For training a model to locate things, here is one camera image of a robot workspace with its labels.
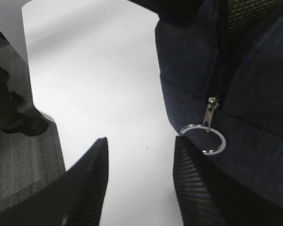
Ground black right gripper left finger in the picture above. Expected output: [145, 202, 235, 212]
[0, 137, 108, 226]

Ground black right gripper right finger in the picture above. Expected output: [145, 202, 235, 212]
[173, 136, 283, 226]

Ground dark blue lunch bag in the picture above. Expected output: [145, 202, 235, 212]
[155, 0, 283, 207]

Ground person's dark shoe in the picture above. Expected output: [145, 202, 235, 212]
[1, 117, 49, 137]

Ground silver zipper pull ring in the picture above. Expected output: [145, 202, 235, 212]
[179, 95, 226, 156]

